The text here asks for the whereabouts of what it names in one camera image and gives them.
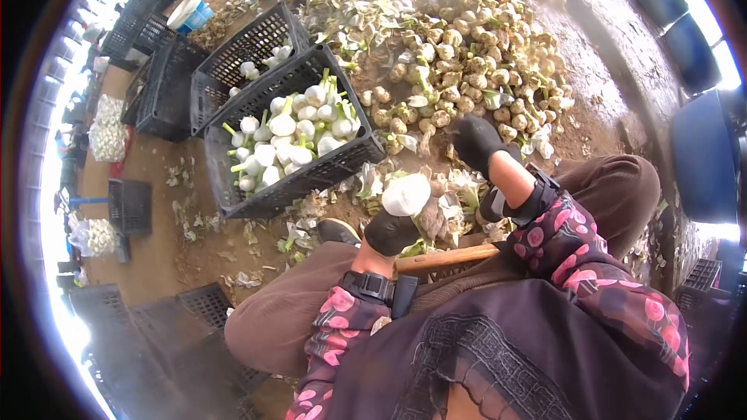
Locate person's right hand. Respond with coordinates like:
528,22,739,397
452,115,509,180

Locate person's left hand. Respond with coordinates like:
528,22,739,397
363,208,423,257

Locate person's left fingers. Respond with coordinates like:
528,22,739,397
382,210,423,249

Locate person's right fingers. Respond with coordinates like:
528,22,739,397
452,115,497,159

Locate white peeled garlic bulb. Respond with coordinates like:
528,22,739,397
382,173,432,217

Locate wooden board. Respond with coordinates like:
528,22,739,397
396,243,503,276

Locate scattered garlic peels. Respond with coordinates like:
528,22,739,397
274,160,517,259

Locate pile of unpeeled garlic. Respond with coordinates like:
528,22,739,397
356,0,577,159

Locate black wrist band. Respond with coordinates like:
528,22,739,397
340,270,420,320
480,162,562,228

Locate person's body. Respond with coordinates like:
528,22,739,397
324,271,691,420

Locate person's legs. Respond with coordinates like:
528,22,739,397
224,154,662,380

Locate pile of garlic leaves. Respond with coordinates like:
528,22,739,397
296,0,422,74

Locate cluster of peeled garlic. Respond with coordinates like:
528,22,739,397
228,40,294,98

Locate overturned black crates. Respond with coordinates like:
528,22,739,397
69,281,272,420

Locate small black plastic crate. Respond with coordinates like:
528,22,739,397
107,178,154,238

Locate white and blue bucket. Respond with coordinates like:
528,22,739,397
166,0,215,36

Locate clear bag of garlic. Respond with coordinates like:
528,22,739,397
68,217,121,259

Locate mesh bags of garlic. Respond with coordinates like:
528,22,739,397
86,93,130,164

